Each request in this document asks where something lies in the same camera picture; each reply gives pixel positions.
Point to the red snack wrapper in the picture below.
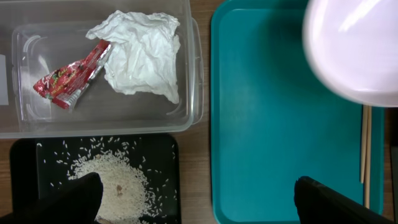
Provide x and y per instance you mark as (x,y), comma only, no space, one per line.
(64,86)

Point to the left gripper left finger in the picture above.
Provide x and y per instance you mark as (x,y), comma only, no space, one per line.
(77,203)

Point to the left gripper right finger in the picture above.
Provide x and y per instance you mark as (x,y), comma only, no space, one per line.
(319,204)

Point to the wooden chopstick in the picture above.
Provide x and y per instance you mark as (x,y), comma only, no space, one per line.
(364,130)
(367,172)

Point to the large white plate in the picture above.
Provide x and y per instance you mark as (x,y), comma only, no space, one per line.
(351,46)

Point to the white napkin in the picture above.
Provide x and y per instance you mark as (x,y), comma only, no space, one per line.
(143,58)

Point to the black tray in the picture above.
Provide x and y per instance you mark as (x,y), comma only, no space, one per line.
(40,166)

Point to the clear plastic bin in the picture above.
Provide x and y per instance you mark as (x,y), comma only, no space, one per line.
(38,37)

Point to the spilled rice pile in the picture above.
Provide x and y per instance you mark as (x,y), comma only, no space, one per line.
(125,198)

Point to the teal serving tray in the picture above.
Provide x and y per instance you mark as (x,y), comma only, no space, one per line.
(272,121)

